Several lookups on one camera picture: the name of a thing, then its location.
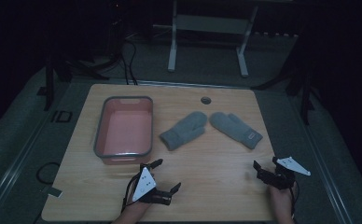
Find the white metal stand frame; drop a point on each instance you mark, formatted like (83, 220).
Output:
(211, 24)

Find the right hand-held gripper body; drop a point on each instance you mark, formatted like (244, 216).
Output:
(291, 165)

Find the person's left hand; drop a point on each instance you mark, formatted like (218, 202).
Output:
(137, 209)

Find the grey tape piece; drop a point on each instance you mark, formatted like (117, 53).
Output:
(53, 192)

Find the person's right hand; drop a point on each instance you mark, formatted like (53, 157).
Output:
(281, 200)

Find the round grey table grommet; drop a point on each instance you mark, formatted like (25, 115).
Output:
(206, 100)

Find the pink bin with grey rim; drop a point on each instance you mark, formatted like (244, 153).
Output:
(126, 130)

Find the black tripod stand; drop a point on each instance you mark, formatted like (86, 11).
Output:
(305, 93)
(50, 81)

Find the grey mitten with label patch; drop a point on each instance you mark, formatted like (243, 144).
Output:
(235, 127)

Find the plain grey mitten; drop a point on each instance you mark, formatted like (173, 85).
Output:
(185, 130)

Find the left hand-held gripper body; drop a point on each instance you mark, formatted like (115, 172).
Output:
(144, 184)

